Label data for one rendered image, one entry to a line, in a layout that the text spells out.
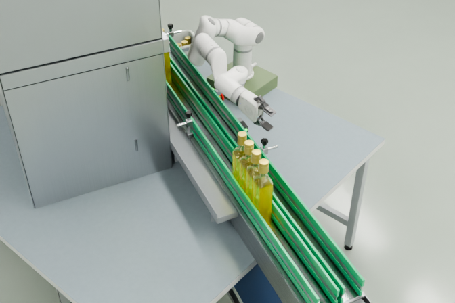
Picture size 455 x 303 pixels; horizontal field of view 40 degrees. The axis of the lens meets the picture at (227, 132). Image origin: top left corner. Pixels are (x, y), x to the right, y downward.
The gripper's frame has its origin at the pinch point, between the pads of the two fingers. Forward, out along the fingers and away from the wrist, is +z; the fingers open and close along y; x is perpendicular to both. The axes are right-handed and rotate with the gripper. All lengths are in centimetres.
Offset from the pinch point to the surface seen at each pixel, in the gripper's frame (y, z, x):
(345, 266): -1, 59, -27
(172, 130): -30, -39, -16
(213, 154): -16.3, -10.9, -19.1
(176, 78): -35, -63, 8
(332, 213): -95, 22, 42
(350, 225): -93, 34, 43
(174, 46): -40, -84, 26
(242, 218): -16.0, 17.5, -31.9
